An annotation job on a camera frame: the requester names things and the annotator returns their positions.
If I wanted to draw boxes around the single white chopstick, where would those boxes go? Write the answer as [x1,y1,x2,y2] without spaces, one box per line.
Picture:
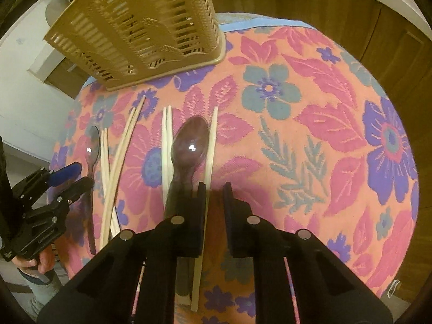
[191,107,219,312]

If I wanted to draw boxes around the tan plastic utensil basket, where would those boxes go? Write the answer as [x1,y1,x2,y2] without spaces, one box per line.
[44,0,226,91]

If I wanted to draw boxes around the silver cabinet handle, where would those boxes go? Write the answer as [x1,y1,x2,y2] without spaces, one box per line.
[406,31,425,47]

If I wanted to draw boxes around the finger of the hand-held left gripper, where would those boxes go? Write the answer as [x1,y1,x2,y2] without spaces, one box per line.
[32,176,94,210]
[12,162,82,198]

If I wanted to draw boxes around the wooden cabinet door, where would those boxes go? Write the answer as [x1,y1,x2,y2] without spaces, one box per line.
[359,7,432,112]
[29,50,89,99]
[206,0,382,61]

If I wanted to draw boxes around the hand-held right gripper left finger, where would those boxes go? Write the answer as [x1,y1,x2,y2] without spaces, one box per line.
[36,181,207,324]

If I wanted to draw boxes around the floral pink cloth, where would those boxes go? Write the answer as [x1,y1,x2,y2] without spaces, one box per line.
[45,13,421,324]

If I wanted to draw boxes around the bunch of white chopsticks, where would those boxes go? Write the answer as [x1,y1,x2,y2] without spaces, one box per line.
[99,95,173,248]

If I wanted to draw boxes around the white refrigerator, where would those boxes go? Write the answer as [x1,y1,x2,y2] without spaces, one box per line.
[0,0,92,163]

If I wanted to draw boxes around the person's left hand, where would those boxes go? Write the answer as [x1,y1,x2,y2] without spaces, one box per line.
[14,246,57,275]

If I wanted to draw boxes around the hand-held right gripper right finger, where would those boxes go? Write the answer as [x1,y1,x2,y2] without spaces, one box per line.
[224,181,394,324]

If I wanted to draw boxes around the clear purple plastic spoon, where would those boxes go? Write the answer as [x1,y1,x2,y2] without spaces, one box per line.
[163,115,207,221]
[83,126,101,256]

